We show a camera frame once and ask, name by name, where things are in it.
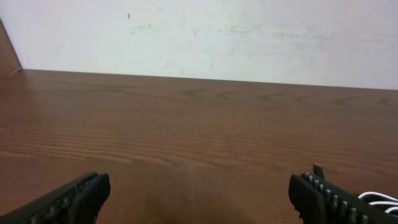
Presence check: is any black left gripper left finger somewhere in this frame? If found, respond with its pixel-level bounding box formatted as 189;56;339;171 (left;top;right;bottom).
1;171;111;224

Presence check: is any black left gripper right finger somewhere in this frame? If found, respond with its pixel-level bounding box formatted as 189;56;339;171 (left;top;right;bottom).
289;164;397;224

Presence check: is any white USB cable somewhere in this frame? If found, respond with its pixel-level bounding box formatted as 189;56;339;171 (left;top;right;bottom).
357;191;398;215

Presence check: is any cardboard box side panel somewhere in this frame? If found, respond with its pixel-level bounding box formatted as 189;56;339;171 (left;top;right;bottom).
0;21;22;78

